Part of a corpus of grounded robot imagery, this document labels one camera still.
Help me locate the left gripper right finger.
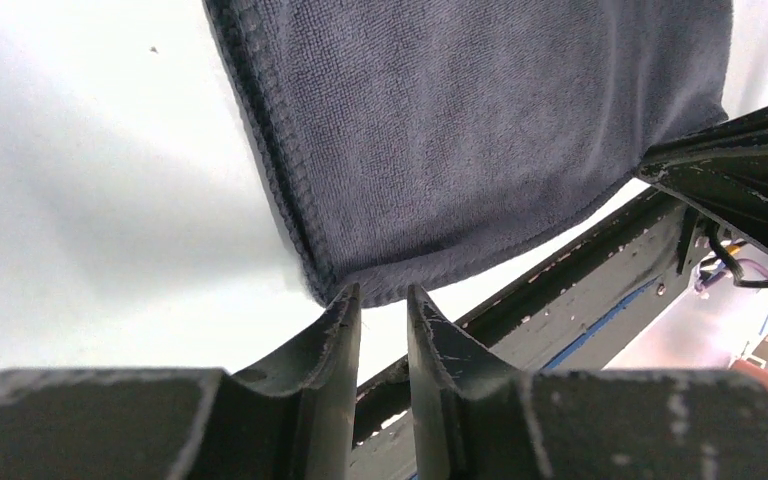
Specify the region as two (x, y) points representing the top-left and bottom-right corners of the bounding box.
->
(407, 286), (768, 479)

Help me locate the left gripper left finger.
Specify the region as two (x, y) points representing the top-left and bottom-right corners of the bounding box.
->
(0, 285), (361, 479)

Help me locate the dark navy garment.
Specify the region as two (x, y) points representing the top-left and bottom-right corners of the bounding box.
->
(205, 1), (733, 308)

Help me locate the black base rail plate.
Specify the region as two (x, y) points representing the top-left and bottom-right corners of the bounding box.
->
(348, 189), (707, 479)

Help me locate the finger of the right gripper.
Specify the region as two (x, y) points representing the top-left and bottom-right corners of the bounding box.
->
(636, 106), (768, 254)

